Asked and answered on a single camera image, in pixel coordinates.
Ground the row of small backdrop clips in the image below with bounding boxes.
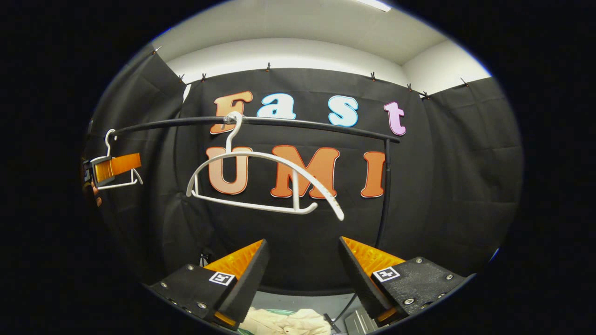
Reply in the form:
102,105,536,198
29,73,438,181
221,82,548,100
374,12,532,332
151,46,469,100

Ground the white plastic hanger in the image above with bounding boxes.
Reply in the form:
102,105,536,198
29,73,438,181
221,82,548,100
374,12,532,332
186,111,345,221
91,129,143,190

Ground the black clothes rail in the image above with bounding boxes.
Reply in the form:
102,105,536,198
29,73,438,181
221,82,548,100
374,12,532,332
109,115,401,249

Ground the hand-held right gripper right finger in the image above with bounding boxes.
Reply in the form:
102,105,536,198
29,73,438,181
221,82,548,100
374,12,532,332
339,236,467,326

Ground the black backdrop cloth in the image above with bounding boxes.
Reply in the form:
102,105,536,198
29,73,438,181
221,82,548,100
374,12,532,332
84,47,524,298

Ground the cream shirt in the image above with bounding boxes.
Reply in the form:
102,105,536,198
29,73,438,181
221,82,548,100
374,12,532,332
240,306,332,335

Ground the ceiling light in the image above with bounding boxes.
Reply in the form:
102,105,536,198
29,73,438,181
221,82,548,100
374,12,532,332
356,0,392,12

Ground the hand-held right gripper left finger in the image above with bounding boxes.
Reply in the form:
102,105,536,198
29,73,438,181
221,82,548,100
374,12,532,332
148,239,271,331

